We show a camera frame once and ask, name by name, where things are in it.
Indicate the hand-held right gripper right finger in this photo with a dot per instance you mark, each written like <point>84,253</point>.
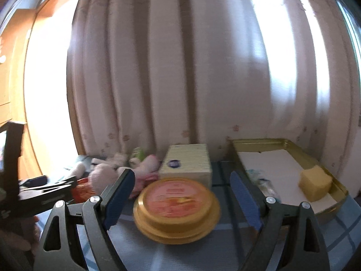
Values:
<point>245,200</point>

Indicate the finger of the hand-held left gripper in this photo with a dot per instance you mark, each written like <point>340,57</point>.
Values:
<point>48,193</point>
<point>32,181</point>

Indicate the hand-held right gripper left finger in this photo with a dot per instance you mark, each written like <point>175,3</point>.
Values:
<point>118,199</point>

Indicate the white pink plush toy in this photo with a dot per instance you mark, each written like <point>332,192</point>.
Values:
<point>103,175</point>

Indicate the gold rectangular tin tray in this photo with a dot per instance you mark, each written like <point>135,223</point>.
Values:
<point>337,180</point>

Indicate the green soft item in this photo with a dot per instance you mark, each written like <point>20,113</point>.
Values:
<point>138,153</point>

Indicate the clear plastic packet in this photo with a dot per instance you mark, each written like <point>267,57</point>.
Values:
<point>261,179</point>

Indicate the red orange packet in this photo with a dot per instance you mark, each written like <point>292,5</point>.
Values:
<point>81,192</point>

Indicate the grey plush toy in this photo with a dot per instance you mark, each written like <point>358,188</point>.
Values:
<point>80,166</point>

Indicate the white liner sheet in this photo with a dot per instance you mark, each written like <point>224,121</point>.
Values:
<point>279,169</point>

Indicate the round yellow tin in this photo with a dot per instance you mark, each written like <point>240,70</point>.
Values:
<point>174,206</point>

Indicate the pale yellow sponge pack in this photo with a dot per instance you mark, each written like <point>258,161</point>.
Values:
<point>187,161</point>

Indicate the wooden door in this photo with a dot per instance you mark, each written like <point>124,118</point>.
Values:
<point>17,76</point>

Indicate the yellow sponge block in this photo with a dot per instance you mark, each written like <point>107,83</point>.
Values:
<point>315,183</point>

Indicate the blue plaid blanket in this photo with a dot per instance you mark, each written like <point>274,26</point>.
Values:
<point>180,257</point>

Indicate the pale floral curtain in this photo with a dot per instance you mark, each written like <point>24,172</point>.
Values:
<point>197,62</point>

